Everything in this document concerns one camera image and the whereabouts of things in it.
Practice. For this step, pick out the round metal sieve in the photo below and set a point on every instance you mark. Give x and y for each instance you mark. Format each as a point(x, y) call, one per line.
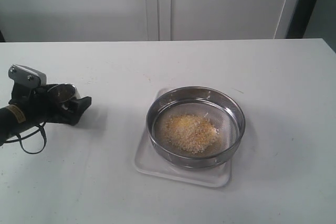
point(222, 111)

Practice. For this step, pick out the yellow and white grains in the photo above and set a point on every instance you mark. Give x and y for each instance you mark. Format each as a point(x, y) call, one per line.
point(190, 133)

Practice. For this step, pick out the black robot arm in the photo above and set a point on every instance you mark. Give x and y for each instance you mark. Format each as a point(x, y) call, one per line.
point(14, 121)

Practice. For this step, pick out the white cabinet doors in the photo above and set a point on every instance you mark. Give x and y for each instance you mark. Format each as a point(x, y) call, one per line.
point(144, 20)

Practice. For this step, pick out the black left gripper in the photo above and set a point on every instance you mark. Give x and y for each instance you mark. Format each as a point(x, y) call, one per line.
point(38, 104)

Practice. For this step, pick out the stainless steel cup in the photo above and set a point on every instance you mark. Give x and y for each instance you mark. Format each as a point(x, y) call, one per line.
point(63, 93)

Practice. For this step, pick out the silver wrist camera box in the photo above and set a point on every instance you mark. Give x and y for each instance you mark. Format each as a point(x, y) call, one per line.
point(27, 76)

